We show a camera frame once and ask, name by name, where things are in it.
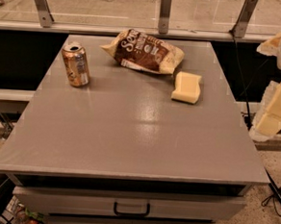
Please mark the grey drawer cabinet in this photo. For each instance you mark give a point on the grey drawer cabinet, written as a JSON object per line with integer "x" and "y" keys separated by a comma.
{"x": 76, "y": 151}

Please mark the metal bracket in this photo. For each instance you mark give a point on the metal bracket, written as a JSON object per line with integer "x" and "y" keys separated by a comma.
{"x": 45, "y": 17}
{"x": 164, "y": 15}
{"x": 239, "y": 29}

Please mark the middle metal bracket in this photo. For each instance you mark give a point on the middle metal bracket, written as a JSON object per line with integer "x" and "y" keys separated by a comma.
{"x": 164, "y": 15}

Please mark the right metal bracket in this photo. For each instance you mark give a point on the right metal bracket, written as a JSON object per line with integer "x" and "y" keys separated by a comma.
{"x": 239, "y": 29}

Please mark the left metal bracket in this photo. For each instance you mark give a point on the left metal bracket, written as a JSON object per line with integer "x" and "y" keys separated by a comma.
{"x": 45, "y": 17}

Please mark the black drawer handle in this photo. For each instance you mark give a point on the black drawer handle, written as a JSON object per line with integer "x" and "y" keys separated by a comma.
{"x": 132, "y": 210}

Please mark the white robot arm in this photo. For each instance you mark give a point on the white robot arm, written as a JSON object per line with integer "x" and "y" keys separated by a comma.
{"x": 267, "y": 121}

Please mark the orange soda can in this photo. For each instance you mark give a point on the orange soda can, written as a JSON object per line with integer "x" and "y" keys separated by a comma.
{"x": 76, "y": 64}

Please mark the yellow sponge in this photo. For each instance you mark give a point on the yellow sponge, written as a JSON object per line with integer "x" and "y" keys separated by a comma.
{"x": 187, "y": 88}

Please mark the brown chip bag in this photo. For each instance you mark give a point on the brown chip bag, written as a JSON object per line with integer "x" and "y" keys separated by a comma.
{"x": 136, "y": 50}

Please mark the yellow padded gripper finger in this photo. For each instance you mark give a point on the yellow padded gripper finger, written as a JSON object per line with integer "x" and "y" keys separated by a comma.
{"x": 267, "y": 121}
{"x": 270, "y": 47}

